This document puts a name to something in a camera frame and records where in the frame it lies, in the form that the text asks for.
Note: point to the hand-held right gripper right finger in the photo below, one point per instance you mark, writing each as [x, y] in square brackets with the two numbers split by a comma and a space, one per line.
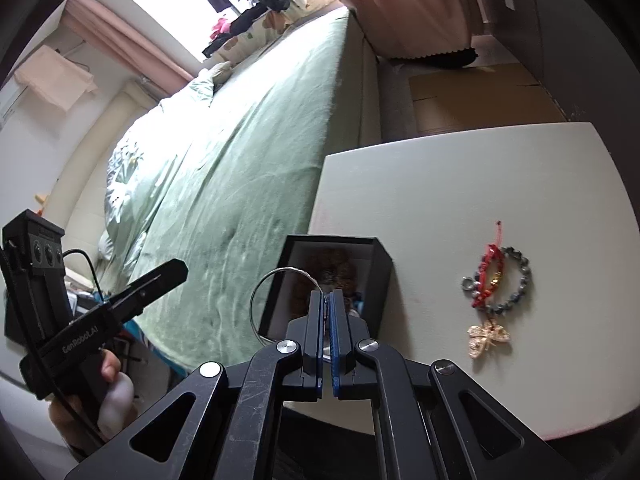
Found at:
[339, 345]

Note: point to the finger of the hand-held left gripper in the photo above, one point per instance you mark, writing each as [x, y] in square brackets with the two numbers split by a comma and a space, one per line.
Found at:
[150, 287]

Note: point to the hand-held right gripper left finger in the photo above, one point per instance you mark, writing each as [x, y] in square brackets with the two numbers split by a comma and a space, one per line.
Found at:
[315, 340]

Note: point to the blue beaded flower ornament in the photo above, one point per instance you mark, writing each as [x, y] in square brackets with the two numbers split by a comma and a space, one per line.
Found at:
[354, 305]

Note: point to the silver bangle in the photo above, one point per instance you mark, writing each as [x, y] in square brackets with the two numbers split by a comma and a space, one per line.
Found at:
[255, 305]

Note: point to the black jewelry box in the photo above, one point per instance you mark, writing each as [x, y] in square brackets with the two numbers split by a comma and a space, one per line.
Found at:
[380, 280]

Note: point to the gold butterfly brooch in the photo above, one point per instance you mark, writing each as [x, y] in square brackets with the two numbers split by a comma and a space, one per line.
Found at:
[487, 340]

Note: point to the person's left hand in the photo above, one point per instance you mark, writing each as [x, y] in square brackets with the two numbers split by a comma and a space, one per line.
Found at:
[117, 405]

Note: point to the floral quilt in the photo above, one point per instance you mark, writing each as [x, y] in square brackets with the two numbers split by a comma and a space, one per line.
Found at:
[130, 175]

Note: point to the beige bed headboard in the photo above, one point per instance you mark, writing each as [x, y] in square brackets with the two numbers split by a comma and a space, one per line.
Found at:
[95, 160]

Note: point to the green blanket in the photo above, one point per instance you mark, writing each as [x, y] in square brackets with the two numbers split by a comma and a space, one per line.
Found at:
[240, 170]

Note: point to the white bedside table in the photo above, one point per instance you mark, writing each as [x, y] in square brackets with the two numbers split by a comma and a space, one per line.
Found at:
[450, 190]

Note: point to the beige hanging cloth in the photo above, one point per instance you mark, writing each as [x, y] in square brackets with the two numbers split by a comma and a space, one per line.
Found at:
[55, 77]

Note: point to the narrow pink curtain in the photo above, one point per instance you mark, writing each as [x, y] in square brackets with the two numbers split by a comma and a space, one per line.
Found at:
[125, 45]

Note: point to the pink plush toy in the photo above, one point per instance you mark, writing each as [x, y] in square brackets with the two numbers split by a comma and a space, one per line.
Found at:
[221, 29]

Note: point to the flat cardboard sheet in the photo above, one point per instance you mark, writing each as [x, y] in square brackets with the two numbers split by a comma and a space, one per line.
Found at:
[475, 100]

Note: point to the floral cushion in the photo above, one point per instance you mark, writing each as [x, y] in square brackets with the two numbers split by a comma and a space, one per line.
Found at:
[280, 30]

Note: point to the pile of dark clothes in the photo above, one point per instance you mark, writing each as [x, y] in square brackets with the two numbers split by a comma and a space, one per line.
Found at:
[255, 15]

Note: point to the wide pink curtain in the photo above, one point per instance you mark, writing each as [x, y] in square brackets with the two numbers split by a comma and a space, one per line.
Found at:
[400, 5]

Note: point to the grey wardrobe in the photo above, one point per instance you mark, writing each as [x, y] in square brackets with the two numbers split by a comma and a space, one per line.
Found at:
[575, 25]

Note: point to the white wall socket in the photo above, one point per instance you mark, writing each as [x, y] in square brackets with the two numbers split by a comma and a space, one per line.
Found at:
[508, 1]

